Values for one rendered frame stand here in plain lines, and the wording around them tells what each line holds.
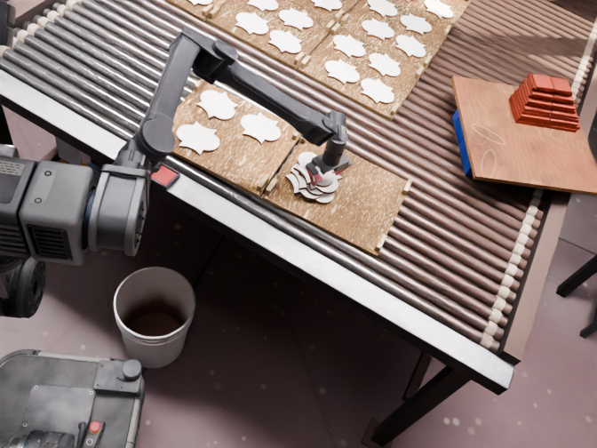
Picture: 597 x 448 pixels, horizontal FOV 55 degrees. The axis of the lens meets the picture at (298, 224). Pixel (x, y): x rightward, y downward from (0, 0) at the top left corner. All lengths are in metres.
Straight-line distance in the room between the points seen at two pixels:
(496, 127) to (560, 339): 1.36
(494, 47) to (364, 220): 1.28
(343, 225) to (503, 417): 1.39
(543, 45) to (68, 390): 2.52
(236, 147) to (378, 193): 0.50
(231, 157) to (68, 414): 1.05
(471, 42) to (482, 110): 0.62
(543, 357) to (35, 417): 2.26
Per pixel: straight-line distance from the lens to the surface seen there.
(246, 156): 1.94
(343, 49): 2.44
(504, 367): 1.85
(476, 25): 2.97
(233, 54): 1.53
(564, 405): 3.09
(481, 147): 2.14
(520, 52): 2.93
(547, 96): 2.30
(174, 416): 2.49
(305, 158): 1.90
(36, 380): 2.32
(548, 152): 2.29
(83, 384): 2.29
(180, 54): 1.45
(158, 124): 1.24
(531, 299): 1.97
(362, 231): 1.85
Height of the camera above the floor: 2.39
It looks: 54 degrees down
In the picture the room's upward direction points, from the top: 20 degrees clockwise
